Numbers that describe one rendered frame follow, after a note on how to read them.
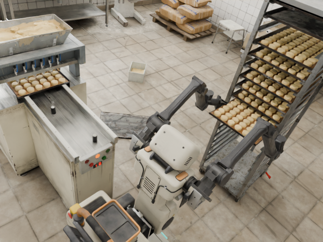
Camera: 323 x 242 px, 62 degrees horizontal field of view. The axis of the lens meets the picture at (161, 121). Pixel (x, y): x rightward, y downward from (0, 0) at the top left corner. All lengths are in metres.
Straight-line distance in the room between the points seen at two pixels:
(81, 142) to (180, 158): 0.83
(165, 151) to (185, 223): 1.36
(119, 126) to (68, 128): 1.28
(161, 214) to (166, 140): 0.49
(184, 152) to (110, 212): 0.51
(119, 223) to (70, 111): 0.99
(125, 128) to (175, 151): 1.93
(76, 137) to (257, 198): 1.89
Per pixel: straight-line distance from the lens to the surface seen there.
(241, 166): 2.94
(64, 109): 2.13
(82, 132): 1.94
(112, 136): 1.82
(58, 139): 1.83
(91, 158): 1.81
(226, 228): 2.65
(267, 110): 2.15
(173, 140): 1.27
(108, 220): 1.47
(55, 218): 2.54
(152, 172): 1.35
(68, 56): 2.31
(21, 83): 2.31
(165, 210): 1.59
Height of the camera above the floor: 2.21
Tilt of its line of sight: 41 degrees down
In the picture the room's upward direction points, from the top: 12 degrees clockwise
